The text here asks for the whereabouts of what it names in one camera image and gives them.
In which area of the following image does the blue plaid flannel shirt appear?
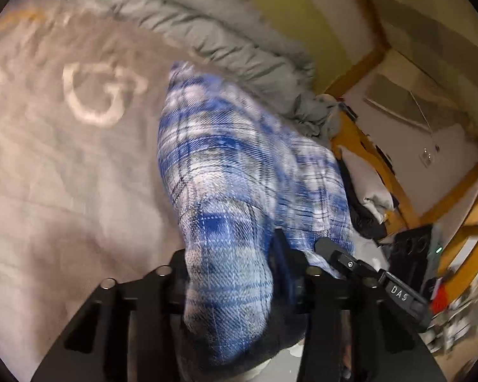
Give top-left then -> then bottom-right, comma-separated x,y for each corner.
158,62 -> 354,381

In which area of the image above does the black folded garment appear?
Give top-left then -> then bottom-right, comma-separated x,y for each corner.
337,159 -> 387,242

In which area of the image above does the grey folded sweatshirt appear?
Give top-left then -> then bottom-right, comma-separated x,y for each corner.
339,146 -> 395,224

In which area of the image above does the grey printed bed sheet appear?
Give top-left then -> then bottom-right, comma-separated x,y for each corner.
0,0 -> 187,381

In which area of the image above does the grey rumpled duvet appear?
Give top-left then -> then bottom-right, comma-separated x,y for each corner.
32,0 -> 344,138

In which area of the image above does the checkered hanging cloth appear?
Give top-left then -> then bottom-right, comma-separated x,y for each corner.
370,0 -> 478,134

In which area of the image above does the wooden bunk bed frame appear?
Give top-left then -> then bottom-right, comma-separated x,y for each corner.
322,0 -> 478,307

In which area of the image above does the white wall socket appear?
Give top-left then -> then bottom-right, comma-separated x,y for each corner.
419,148 -> 433,168

